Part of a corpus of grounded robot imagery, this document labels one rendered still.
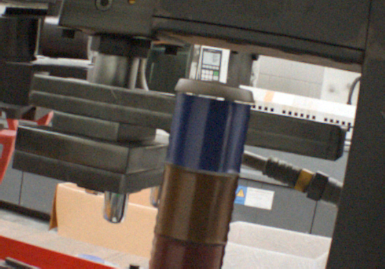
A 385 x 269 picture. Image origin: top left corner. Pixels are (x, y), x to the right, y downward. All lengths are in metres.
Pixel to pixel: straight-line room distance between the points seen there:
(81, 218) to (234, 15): 2.53
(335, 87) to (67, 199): 3.05
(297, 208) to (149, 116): 4.58
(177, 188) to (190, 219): 0.02
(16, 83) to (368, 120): 0.49
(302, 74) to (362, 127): 6.56
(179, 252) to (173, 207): 0.02
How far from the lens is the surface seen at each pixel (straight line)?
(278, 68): 7.23
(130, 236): 3.00
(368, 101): 0.57
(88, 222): 3.07
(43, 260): 1.00
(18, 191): 5.96
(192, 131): 0.37
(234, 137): 0.38
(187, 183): 0.38
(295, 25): 0.57
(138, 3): 0.63
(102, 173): 0.60
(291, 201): 5.19
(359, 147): 0.57
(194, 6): 0.59
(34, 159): 0.62
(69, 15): 0.65
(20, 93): 0.93
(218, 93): 0.37
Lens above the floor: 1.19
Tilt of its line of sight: 3 degrees down
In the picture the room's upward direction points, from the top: 9 degrees clockwise
